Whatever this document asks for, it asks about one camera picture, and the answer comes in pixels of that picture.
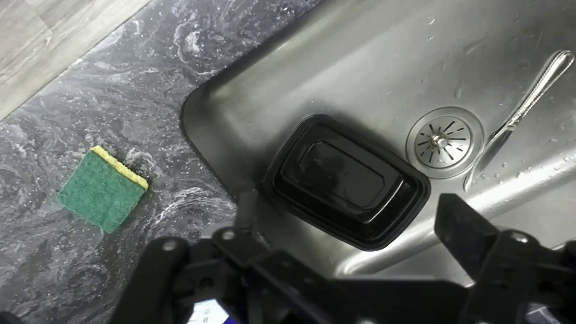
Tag stainless steel sink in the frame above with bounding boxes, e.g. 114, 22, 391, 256
181, 0, 576, 286

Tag round metal sink drain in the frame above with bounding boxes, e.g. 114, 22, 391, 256
404, 104, 487, 180

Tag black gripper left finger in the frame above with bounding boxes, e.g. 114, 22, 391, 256
211, 189, 285, 284

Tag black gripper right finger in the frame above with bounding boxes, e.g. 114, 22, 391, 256
435, 193, 539, 324

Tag green and yellow sponge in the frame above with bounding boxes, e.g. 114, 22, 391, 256
58, 144, 152, 236

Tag silver butter knife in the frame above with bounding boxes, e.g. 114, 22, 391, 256
463, 49, 576, 194

